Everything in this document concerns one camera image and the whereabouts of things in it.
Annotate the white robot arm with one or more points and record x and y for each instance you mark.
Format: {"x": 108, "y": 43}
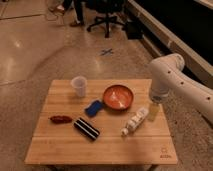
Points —
{"x": 167, "y": 75}

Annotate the dark red pepper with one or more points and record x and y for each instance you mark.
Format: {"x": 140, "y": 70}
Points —
{"x": 60, "y": 119}

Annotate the black white striped box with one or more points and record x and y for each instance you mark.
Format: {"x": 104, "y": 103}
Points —
{"x": 86, "y": 129}

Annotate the wooden table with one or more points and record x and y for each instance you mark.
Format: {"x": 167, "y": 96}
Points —
{"x": 54, "y": 144}

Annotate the blue sponge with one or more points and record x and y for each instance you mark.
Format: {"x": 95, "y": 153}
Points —
{"x": 94, "y": 108}

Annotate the black office chair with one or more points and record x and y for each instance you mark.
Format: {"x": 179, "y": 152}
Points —
{"x": 106, "y": 7}

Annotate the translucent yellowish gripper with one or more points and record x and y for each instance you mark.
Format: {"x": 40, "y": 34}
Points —
{"x": 153, "y": 111}

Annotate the white plastic bottle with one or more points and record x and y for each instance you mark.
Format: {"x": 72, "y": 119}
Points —
{"x": 133, "y": 123}

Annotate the person's legs and shoes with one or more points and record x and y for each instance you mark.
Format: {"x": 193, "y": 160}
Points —
{"x": 64, "y": 6}

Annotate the orange ceramic bowl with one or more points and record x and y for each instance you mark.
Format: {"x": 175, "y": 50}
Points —
{"x": 118, "y": 97}

